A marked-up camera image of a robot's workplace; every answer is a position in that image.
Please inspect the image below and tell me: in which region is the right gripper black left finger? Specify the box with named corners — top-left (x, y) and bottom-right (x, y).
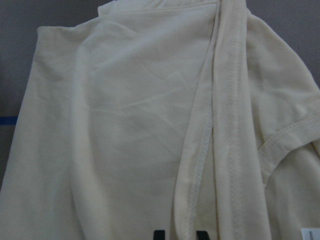
top-left (153, 230), bottom-right (166, 240)

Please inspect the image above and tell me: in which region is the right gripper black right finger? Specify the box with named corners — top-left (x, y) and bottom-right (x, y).
top-left (196, 230), bottom-right (210, 240)

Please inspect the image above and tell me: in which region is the cream long-sleeve graphic shirt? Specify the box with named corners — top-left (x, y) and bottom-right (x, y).
top-left (0, 0), bottom-right (320, 240)

